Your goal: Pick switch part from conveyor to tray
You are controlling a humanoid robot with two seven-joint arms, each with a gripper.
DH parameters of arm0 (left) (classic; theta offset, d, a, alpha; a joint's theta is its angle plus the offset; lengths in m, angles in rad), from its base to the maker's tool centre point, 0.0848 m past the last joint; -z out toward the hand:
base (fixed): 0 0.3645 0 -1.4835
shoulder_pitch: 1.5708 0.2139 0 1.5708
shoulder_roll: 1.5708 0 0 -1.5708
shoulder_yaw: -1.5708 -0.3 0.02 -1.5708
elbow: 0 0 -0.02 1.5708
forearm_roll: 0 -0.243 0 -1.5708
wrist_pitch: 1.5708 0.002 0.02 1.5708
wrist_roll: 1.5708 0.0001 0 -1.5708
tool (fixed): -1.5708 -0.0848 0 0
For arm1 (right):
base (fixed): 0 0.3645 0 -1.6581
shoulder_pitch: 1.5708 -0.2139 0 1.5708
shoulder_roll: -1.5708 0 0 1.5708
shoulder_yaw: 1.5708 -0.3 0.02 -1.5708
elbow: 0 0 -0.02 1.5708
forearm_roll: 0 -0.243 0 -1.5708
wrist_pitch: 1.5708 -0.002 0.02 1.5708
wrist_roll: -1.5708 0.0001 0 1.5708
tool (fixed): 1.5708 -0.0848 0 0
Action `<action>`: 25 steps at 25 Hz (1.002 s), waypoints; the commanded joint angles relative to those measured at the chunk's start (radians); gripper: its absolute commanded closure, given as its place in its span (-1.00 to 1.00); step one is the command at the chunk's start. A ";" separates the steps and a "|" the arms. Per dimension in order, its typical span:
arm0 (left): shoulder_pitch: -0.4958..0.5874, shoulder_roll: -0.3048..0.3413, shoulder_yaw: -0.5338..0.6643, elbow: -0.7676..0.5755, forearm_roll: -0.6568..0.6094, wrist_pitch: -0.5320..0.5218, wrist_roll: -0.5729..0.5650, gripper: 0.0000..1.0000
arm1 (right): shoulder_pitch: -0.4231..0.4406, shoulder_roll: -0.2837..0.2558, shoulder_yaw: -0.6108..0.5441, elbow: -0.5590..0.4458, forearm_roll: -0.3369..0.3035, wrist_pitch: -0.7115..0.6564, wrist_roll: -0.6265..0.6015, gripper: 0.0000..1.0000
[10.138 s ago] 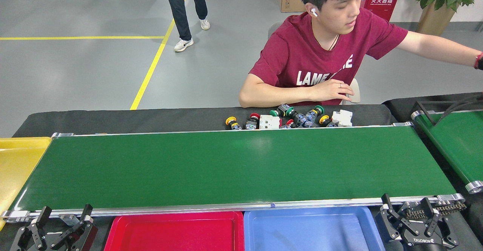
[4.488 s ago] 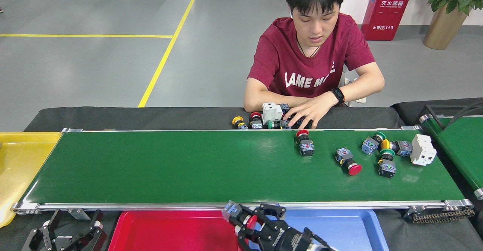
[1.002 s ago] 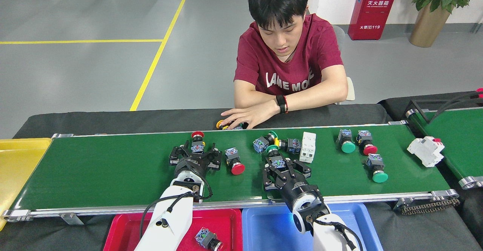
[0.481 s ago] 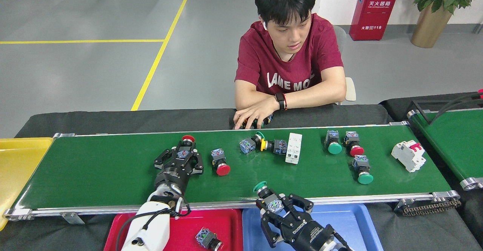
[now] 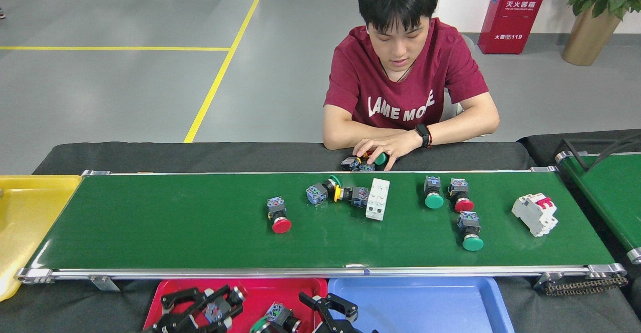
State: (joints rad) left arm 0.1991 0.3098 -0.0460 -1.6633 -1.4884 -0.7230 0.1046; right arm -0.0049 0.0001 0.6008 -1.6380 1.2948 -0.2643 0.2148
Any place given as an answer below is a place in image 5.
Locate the small black table cover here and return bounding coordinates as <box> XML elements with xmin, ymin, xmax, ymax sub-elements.
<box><xmin>517</xmin><ymin>129</ymin><xmax>641</xmax><ymax>303</ymax></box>

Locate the short green conveyor belt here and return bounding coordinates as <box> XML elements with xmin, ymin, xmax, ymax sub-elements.
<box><xmin>555</xmin><ymin>150</ymin><xmax>641</xmax><ymax>265</ymax></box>

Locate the red plastic tray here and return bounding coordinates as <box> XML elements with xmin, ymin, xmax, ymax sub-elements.
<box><xmin>144</xmin><ymin>278</ymin><xmax>329</xmax><ymax>333</ymax></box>

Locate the white breaker with red lever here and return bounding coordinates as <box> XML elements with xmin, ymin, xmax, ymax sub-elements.
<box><xmin>511</xmin><ymin>193</ymin><xmax>559</xmax><ymax>238</ymax></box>

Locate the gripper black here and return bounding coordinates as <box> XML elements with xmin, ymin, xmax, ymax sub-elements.
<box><xmin>299</xmin><ymin>291</ymin><xmax>380</xmax><ymax>333</ymax></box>

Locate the person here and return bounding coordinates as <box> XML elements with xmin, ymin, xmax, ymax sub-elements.
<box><xmin>322</xmin><ymin>0</ymin><xmax>500</xmax><ymax>172</ymax></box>

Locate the long green conveyor belt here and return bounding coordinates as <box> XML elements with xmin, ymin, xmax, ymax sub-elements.
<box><xmin>14</xmin><ymin>166</ymin><xmax>628</xmax><ymax>293</ymax></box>

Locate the blue plastic tray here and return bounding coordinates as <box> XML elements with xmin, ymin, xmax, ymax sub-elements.
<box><xmin>327</xmin><ymin>276</ymin><xmax>515</xmax><ymax>333</ymax></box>

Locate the red fire extinguisher box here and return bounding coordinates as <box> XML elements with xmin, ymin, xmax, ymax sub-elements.
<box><xmin>477</xmin><ymin>0</ymin><xmax>549</xmax><ymax>55</ymax></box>

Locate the large black table cover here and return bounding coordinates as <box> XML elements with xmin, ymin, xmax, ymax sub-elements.
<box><xmin>0</xmin><ymin>142</ymin><xmax>639</xmax><ymax>333</ymax></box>

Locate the black wrist watch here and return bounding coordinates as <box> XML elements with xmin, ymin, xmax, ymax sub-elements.
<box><xmin>414</xmin><ymin>123</ymin><xmax>433</xmax><ymax>149</ymax></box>

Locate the yellow push button switch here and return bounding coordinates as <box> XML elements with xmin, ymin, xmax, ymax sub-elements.
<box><xmin>334</xmin><ymin>185</ymin><xmax>371</xmax><ymax>209</ymax></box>

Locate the black cable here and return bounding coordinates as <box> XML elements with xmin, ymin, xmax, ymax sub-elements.
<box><xmin>586</xmin><ymin>132</ymin><xmax>641</xmax><ymax>172</ymax></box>

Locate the yellow plastic tray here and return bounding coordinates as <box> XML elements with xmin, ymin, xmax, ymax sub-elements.
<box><xmin>0</xmin><ymin>175</ymin><xmax>83</xmax><ymax>302</ymax></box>

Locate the person's right hand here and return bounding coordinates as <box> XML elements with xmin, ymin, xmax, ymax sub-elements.
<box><xmin>352</xmin><ymin>139</ymin><xmax>382</xmax><ymax>160</ymax></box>

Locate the black drive chain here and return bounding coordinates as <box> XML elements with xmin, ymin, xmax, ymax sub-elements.
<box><xmin>533</xmin><ymin>272</ymin><xmax>629</xmax><ymax>296</ymax></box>

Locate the white circuit breaker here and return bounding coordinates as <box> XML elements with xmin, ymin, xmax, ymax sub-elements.
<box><xmin>365</xmin><ymin>178</ymin><xmax>391</xmax><ymax>222</ymax></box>

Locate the potted plant in gold pot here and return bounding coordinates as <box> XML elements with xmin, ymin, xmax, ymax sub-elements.
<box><xmin>557</xmin><ymin>0</ymin><xmax>641</xmax><ymax>67</ymax></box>

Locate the green push button switch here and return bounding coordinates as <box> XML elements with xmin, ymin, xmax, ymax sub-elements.
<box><xmin>360</xmin><ymin>151</ymin><xmax>388</xmax><ymax>172</ymax></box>
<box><xmin>305</xmin><ymin>175</ymin><xmax>342</xmax><ymax>206</ymax></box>
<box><xmin>249</xmin><ymin>301</ymin><xmax>302</xmax><ymax>333</ymax></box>
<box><xmin>457</xmin><ymin>210</ymin><xmax>485</xmax><ymax>252</ymax></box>
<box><xmin>423</xmin><ymin>175</ymin><xmax>445</xmax><ymax>210</ymax></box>

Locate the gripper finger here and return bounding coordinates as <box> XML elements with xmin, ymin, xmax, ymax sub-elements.
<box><xmin>143</xmin><ymin>302</ymin><xmax>245</xmax><ymax>333</ymax></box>
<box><xmin>160</xmin><ymin>285</ymin><xmax>234</xmax><ymax>319</ymax></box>

